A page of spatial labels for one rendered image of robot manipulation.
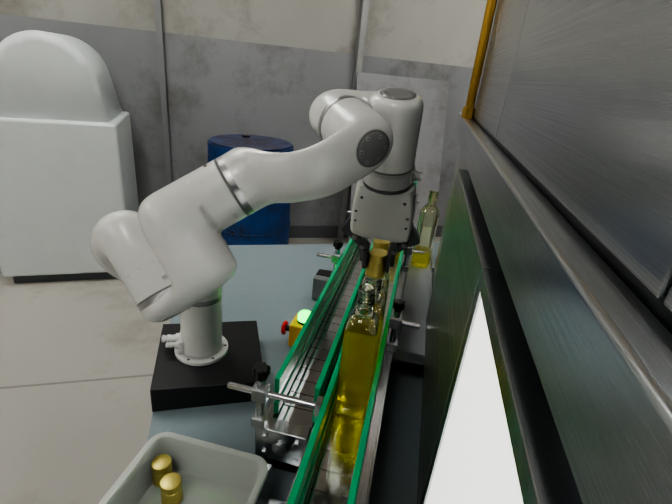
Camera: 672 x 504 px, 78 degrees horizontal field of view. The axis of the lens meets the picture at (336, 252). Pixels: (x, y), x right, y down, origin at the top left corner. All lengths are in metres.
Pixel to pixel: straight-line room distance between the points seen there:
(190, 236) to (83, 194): 2.53
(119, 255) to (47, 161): 2.41
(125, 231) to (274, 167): 0.24
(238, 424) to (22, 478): 1.21
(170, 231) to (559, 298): 0.43
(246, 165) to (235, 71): 3.07
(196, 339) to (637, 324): 0.93
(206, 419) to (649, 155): 0.93
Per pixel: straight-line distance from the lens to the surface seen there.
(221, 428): 1.00
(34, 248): 3.25
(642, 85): 0.27
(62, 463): 2.07
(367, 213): 0.67
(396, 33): 3.87
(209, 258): 0.54
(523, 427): 0.24
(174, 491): 0.84
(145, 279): 0.64
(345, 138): 0.50
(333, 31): 3.71
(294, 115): 3.65
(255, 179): 0.53
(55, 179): 3.06
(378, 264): 0.73
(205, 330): 1.01
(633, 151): 0.25
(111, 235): 0.66
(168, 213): 0.55
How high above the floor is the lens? 1.47
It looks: 24 degrees down
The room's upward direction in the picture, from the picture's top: 6 degrees clockwise
